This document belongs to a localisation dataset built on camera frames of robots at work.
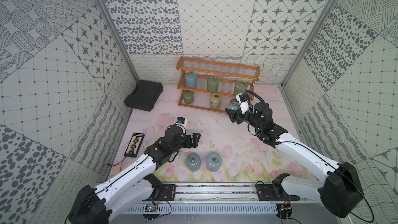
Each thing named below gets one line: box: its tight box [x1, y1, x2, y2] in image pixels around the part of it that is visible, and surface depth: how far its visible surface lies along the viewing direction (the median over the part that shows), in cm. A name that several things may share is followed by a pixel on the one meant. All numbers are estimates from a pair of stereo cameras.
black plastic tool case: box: [123, 79, 164, 112], surface depth 110 cm
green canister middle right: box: [233, 80, 248, 96], surface depth 92 cm
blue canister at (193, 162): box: [186, 152, 202, 172], surface depth 79 cm
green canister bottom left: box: [182, 90, 195, 105], surface depth 106 cm
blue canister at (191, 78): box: [184, 71, 198, 89], surface depth 97 cm
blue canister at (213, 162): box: [206, 152, 222, 173], surface depth 78 cm
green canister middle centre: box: [206, 76, 220, 93], surface depth 95 cm
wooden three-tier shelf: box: [176, 56, 261, 114], surface depth 103 cm
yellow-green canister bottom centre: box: [209, 93, 222, 110], surface depth 103 cm
